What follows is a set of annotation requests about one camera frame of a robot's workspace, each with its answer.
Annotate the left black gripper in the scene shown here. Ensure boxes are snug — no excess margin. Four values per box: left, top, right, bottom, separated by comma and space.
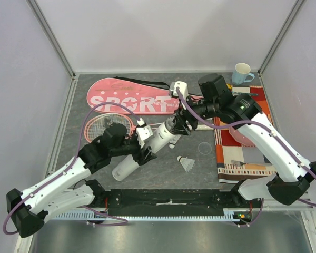
111, 133, 157, 166

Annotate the white shuttlecock tube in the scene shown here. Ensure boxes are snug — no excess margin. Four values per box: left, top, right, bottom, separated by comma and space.
112, 118, 176, 181

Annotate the white shuttlecock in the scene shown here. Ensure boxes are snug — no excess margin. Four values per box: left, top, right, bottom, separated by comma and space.
177, 155, 195, 172
169, 135, 181, 149
165, 117, 176, 131

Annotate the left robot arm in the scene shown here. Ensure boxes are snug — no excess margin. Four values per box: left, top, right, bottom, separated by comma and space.
3, 122, 156, 238

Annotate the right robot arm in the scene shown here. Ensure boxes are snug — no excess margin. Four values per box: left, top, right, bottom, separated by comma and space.
169, 74, 316, 208

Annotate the pink badminton racket lower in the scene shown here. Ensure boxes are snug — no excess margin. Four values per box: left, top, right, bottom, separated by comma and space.
83, 115, 215, 142

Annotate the pink badminton racket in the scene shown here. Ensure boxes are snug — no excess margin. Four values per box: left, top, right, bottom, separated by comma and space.
84, 113, 162, 142
83, 115, 215, 142

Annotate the pink badminton racket upper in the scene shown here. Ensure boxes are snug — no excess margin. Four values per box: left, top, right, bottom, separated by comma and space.
84, 113, 162, 142

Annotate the clear tube lid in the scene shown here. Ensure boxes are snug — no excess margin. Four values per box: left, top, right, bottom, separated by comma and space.
198, 142, 212, 155

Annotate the pink racket bag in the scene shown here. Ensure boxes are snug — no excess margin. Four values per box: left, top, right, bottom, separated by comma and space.
86, 77, 212, 115

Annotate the pink dotted plate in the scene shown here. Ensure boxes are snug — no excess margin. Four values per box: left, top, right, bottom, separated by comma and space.
229, 127, 254, 147

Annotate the orange patchwork cloth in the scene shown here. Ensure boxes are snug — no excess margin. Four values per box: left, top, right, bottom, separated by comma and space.
212, 84, 290, 184

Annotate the light blue mug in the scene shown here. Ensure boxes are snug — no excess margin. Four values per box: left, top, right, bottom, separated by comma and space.
232, 63, 255, 85

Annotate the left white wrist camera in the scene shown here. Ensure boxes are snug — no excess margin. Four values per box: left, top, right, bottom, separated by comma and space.
135, 118, 153, 148

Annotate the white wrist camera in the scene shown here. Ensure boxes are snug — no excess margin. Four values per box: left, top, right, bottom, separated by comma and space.
135, 118, 153, 148
169, 81, 189, 100

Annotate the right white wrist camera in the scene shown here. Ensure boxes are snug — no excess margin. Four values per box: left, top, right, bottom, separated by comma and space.
169, 81, 189, 100

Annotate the white cable duct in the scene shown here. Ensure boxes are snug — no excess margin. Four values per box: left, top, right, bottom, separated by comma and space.
53, 209, 240, 222

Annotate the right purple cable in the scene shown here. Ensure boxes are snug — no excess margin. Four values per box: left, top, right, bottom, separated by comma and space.
175, 86, 316, 206

